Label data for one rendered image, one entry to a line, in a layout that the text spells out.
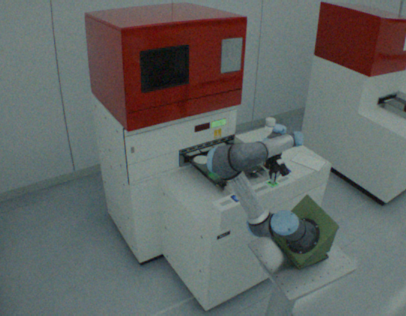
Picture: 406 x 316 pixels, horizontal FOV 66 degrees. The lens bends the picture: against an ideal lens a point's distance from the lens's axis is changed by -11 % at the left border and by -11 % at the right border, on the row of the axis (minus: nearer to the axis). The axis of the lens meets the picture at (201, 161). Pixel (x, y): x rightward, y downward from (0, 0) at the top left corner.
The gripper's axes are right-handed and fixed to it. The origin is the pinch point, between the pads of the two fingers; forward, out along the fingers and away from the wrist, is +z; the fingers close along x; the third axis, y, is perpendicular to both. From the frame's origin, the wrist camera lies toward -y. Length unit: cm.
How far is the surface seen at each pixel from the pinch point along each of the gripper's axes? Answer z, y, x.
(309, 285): 15, -59, 25
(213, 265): 43, -4, 42
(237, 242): 31.3, -4.2, 26.4
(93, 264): 98, 81, 98
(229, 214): 5.5, -4.0, 34.2
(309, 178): 5.1, -4.0, -28.2
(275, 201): 11.1, -4.0, 0.0
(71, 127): 38, 207, 71
